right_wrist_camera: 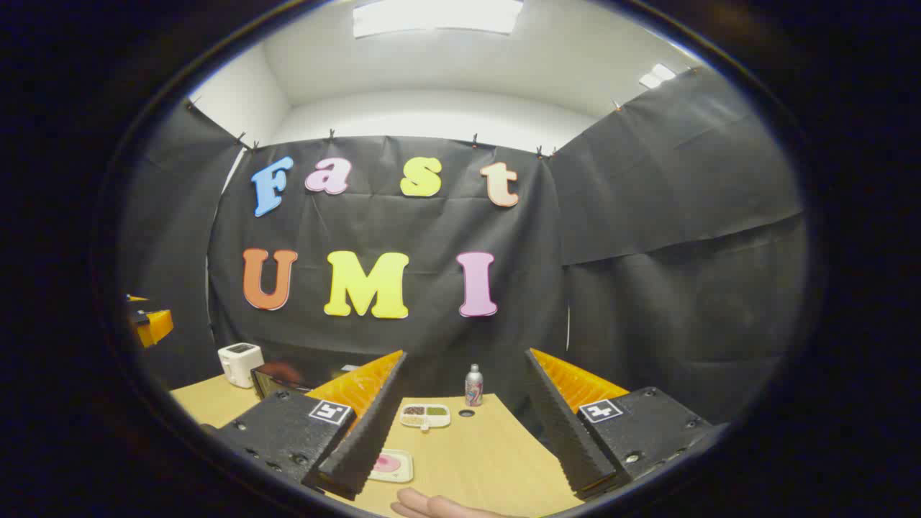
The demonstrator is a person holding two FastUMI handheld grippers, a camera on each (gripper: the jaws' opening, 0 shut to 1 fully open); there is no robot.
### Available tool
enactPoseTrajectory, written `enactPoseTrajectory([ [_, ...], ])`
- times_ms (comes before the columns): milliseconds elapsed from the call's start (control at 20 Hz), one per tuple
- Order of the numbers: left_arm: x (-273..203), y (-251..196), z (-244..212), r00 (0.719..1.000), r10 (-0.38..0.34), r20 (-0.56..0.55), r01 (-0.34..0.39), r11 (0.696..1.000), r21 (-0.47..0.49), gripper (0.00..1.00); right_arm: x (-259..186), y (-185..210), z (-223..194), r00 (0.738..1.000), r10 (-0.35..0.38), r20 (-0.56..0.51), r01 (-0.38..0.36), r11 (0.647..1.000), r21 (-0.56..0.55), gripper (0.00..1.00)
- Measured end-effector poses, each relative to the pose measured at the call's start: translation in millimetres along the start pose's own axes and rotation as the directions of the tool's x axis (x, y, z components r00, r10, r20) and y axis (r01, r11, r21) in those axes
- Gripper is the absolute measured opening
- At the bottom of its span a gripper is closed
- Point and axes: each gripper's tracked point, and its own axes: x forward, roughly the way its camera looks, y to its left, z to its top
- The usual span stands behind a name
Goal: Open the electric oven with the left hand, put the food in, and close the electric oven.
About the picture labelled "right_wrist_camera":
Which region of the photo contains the large ceiling light panel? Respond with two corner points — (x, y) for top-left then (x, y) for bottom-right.
(352, 0), (525, 40)

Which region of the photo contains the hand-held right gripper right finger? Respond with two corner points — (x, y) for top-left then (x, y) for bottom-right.
(524, 347), (714, 501)

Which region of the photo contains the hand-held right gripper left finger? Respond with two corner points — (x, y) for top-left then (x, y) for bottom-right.
(213, 350), (409, 501)

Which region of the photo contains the white toaster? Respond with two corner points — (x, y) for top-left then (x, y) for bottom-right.
(217, 342), (265, 389)

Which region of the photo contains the small ceiling light panel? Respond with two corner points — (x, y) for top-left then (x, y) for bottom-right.
(638, 63), (678, 90)

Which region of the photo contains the white square plate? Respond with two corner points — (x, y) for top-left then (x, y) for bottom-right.
(368, 448), (414, 484)

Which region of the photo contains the black electric oven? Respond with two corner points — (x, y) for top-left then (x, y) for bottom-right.
(250, 360), (382, 401)

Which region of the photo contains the white divided plate with grains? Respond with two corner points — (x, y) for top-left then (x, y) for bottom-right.
(400, 403), (452, 432)

